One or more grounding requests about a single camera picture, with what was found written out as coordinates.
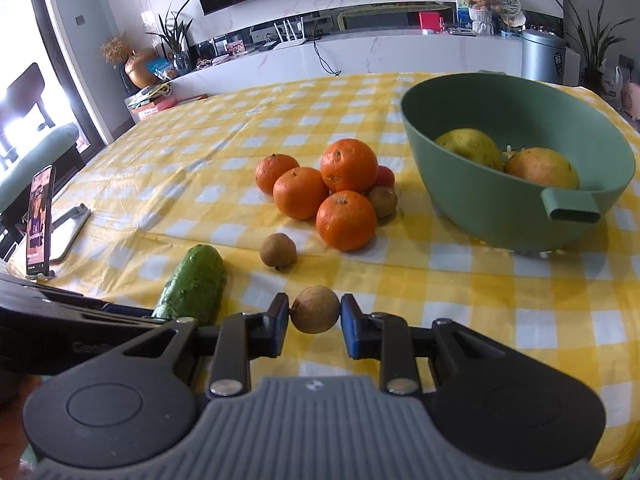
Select brown longan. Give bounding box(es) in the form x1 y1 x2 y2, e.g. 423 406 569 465
367 186 398 219
290 285 341 334
259 233 297 269

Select yellow-green apple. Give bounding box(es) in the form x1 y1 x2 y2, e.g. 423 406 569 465
435 128 503 171

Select reddish yellow pear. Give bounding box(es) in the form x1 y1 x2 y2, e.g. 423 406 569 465
504 148 579 190

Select green cucumber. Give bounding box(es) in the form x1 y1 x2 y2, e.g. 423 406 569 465
152 244 227 325

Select grey phone stand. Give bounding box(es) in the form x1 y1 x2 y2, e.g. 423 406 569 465
50 204 91 264

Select orange mandarin front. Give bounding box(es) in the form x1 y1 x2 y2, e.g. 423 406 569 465
316 191 378 252

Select orange mandarin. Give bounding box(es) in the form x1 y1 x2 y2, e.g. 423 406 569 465
320 139 378 193
272 167 329 220
255 154 299 195
316 191 378 252

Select brown longan behind mandarins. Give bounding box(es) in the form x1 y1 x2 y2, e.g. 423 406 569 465
367 186 398 219

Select orange mandarin middle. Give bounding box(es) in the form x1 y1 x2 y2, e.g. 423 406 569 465
272 167 329 220

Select small red fruit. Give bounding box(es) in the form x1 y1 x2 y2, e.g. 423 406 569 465
374 165 395 188

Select yellow checkered tablecloth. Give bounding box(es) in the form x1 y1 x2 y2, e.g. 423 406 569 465
6 71 640 476

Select orange mandarin far left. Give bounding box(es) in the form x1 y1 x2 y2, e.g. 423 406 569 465
255 154 299 195

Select orange mandarin top right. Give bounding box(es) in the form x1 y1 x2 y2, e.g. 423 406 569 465
320 139 378 193

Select green cushioned chair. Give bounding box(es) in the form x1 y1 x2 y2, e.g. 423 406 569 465
0 124 85 243

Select green colander bowl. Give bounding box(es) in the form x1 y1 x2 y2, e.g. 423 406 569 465
400 73 636 252

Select orange vase dried flowers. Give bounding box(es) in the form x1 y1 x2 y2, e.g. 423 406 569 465
100 35 158 89

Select white wifi router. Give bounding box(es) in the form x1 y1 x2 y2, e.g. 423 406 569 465
273 18 307 50

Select potted plant left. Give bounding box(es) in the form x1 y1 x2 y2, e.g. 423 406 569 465
148 0 193 76

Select white tv cabinet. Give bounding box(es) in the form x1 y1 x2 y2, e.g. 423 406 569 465
171 29 522 100

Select red box on cabinet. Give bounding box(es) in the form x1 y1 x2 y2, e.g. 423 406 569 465
418 11 446 35

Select grey metal trash bin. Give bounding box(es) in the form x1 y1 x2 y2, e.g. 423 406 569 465
522 29 566 84

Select teddy bear toy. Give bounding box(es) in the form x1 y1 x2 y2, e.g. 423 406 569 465
469 0 495 36

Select pink piggy stool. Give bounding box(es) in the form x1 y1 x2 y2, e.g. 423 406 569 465
620 81 640 122

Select potted plant by bin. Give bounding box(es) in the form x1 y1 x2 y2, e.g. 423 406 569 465
554 0 634 94

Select black power cable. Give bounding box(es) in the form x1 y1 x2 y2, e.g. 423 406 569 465
311 38 343 77

